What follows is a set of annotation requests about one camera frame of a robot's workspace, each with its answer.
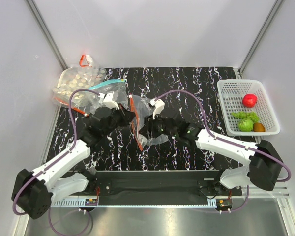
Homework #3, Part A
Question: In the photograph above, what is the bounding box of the white slotted cable duct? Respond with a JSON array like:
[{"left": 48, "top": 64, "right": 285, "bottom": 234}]
[{"left": 51, "top": 197, "right": 217, "bottom": 209}]

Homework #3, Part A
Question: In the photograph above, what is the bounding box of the clear bag orange zipper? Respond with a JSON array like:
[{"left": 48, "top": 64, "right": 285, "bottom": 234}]
[{"left": 127, "top": 94, "right": 170, "bottom": 152}]

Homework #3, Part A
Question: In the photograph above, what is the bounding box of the white plastic basket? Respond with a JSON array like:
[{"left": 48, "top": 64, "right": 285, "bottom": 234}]
[{"left": 217, "top": 79, "right": 280, "bottom": 136}]

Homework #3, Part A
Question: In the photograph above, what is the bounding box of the bag of round biscuits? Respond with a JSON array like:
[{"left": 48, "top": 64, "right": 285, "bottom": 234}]
[{"left": 52, "top": 66, "right": 107, "bottom": 116}]

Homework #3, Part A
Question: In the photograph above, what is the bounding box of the left aluminium frame post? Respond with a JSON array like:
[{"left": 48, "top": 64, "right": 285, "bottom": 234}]
[{"left": 25, "top": 0, "right": 68, "bottom": 70}]

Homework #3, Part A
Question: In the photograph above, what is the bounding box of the small bag orange zipper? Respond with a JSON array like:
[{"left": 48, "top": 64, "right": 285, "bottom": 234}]
[{"left": 79, "top": 54, "right": 100, "bottom": 68}]

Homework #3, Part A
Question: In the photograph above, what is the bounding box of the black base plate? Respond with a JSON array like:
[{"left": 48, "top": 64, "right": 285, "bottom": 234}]
[{"left": 96, "top": 170, "right": 242, "bottom": 203}]

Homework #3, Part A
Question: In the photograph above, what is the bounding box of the green leafy vegetable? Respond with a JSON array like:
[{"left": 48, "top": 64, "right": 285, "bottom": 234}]
[{"left": 232, "top": 112, "right": 259, "bottom": 123}]

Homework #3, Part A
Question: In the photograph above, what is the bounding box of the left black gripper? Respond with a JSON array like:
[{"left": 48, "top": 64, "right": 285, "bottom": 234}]
[{"left": 103, "top": 103, "right": 136, "bottom": 137}]

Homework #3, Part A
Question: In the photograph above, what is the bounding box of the aluminium frame post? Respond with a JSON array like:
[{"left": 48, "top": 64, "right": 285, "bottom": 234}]
[
  {"left": 25, "top": 0, "right": 68, "bottom": 70},
  {"left": 237, "top": 0, "right": 285, "bottom": 78}
]

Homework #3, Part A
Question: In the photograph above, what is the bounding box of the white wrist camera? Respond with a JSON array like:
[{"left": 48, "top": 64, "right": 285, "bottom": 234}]
[
  {"left": 149, "top": 98, "right": 165, "bottom": 119},
  {"left": 98, "top": 91, "right": 119, "bottom": 110}
]

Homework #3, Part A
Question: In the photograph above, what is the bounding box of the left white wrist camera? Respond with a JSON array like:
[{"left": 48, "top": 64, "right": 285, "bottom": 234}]
[{"left": 98, "top": 91, "right": 119, "bottom": 110}]

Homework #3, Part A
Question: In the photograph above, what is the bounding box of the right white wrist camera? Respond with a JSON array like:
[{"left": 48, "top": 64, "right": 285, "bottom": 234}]
[{"left": 149, "top": 98, "right": 165, "bottom": 119}]

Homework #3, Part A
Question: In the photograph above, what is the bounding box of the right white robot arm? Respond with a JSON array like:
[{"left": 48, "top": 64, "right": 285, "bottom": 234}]
[{"left": 138, "top": 115, "right": 283, "bottom": 195}]

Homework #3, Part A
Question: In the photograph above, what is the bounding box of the green round fruit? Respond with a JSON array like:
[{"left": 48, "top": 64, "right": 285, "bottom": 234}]
[{"left": 237, "top": 118, "right": 254, "bottom": 132}]

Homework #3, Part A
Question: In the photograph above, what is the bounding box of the front aluminium rail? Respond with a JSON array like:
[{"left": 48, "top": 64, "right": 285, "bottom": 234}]
[{"left": 22, "top": 178, "right": 291, "bottom": 199}]

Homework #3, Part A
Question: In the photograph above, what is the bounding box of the brown kiwi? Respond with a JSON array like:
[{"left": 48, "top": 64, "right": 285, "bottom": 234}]
[{"left": 253, "top": 122, "right": 266, "bottom": 132}]

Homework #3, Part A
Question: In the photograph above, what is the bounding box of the right aluminium frame post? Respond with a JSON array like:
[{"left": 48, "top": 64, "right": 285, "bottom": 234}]
[{"left": 237, "top": 0, "right": 285, "bottom": 78}]

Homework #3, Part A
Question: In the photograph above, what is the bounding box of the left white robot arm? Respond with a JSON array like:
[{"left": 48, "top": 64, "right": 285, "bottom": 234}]
[{"left": 11, "top": 104, "right": 135, "bottom": 219}]

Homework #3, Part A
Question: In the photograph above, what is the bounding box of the red apple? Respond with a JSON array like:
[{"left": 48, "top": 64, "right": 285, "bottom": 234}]
[{"left": 242, "top": 94, "right": 258, "bottom": 108}]

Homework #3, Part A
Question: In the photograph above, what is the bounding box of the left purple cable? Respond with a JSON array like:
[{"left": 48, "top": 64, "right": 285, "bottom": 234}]
[{"left": 12, "top": 88, "right": 104, "bottom": 234}]

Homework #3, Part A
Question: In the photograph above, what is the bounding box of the clear bag teal zipper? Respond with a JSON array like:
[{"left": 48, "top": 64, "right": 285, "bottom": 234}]
[{"left": 83, "top": 79, "right": 128, "bottom": 114}]

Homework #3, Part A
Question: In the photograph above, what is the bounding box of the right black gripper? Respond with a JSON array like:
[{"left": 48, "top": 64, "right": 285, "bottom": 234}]
[{"left": 139, "top": 110, "right": 177, "bottom": 140}]

